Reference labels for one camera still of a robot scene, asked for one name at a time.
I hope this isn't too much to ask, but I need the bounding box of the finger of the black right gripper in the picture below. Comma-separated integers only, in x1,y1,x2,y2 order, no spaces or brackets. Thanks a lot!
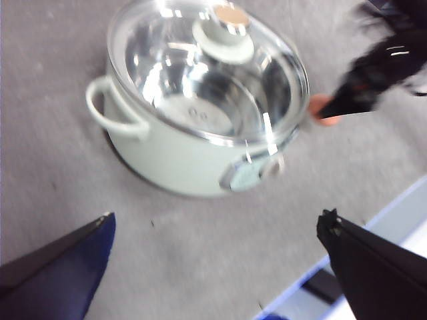
316,75,381,121

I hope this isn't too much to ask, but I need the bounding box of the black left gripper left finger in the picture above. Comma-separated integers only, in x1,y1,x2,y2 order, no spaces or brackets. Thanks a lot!
0,212,117,320

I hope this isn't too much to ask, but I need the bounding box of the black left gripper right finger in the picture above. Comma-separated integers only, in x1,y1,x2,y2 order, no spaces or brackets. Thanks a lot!
316,208,427,320

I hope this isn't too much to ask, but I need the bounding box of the brown egg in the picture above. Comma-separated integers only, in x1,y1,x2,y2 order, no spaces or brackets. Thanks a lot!
308,93,344,127

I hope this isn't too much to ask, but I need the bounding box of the glass lid with green knob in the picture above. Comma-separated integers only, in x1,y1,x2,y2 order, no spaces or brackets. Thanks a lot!
106,0,310,147

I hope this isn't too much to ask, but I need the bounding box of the pale green electric cooking pot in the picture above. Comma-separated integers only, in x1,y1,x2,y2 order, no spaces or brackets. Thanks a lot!
85,0,311,197

